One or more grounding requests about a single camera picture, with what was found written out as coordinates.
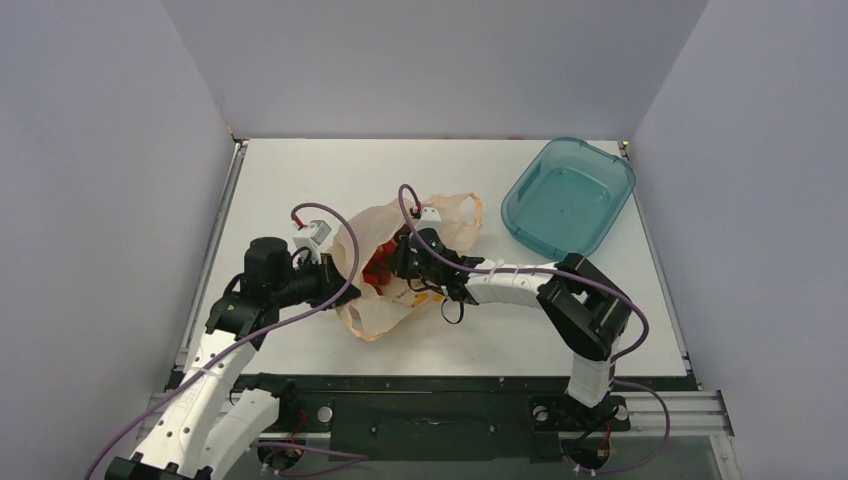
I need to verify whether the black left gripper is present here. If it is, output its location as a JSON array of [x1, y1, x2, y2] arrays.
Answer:
[[272, 252, 361, 311]]

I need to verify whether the red fake grape bunch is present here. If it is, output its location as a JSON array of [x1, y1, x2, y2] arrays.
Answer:
[[362, 240, 397, 296]]

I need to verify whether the orange translucent plastic bag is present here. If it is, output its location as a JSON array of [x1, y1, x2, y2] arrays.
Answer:
[[328, 193, 483, 342]]

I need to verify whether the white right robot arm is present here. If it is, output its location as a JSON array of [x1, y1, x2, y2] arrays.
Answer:
[[388, 227, 632, 427]]

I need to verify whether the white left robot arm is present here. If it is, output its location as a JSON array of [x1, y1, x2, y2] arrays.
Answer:
[[105, 237, 359, 479]]

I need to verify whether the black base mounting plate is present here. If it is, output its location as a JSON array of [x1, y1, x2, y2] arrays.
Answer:
[[165, 374, 697, 464]]

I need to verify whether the teal plastic tray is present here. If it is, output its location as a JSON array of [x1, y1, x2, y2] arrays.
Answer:
[[501, 137, 636, 261]]

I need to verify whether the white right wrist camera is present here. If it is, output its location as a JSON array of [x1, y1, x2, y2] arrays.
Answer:
[[410, 206, 442, 229]]

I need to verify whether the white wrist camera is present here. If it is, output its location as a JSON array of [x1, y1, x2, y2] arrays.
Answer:
[[293, 220, 332, 261], [410, 206, 442, 229]]

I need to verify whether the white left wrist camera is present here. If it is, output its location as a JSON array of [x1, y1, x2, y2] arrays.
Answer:
[[293, 220, 332, 261]]

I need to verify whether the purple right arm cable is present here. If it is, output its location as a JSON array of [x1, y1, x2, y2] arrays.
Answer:
[[397, 183, 672, 477]]

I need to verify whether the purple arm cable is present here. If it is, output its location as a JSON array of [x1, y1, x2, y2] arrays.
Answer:
[[82, 202, 369, 480], [397, 183, 672, 477]]

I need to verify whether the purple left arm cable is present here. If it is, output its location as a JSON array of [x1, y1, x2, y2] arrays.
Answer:
[[82, 202, 369, 480]]

